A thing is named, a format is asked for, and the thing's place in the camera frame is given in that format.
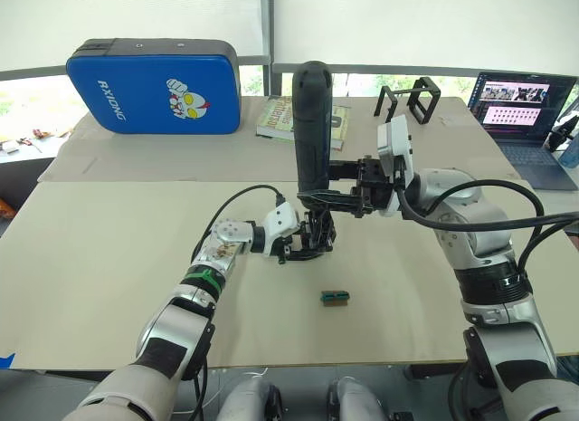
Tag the grey rounded shape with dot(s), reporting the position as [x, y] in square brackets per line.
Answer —
[249, 398]
[357, 400]

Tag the blue tape piece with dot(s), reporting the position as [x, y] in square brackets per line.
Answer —
[6, 361]

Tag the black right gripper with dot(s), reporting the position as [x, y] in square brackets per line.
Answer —
[371, 190]

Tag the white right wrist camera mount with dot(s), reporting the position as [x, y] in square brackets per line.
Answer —
[393, 140]

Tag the black gripper body workpiece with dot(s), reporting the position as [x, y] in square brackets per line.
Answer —
[321, 233]

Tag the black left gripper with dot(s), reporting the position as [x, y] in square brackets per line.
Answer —
[287, 250]

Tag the blue bottle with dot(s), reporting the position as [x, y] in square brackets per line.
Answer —
[572, 156]

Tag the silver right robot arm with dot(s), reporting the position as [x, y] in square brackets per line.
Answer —
[457, 213]

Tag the blue fabric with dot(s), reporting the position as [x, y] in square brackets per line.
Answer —
[569, 369]

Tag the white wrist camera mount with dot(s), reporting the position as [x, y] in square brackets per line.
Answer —
[280, 222]
[393, 140]

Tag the beige cardboard sheet with flaps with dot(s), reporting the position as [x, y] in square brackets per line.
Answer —
[181, 158]

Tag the white side table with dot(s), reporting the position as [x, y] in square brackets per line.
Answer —
[27, 151]

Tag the black electric screwdriver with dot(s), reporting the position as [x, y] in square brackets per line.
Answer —
[312, 122]

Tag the open dark laptop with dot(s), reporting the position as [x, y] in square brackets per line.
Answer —
[515, 113]

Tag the small green screw holder block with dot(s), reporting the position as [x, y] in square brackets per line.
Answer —
[335, 299]

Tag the small black desk device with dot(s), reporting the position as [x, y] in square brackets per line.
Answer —
[563, 133]

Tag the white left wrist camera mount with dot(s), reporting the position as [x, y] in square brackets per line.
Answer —
[280, 222]

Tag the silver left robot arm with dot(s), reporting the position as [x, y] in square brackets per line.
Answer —
[169, 319]

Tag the blue padded case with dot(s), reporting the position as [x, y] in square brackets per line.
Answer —
[149, 95]

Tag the white roller blind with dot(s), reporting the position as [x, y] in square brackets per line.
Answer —
[407, 22]
[135, 18]

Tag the green paperback book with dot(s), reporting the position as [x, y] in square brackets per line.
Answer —
[276, 120]

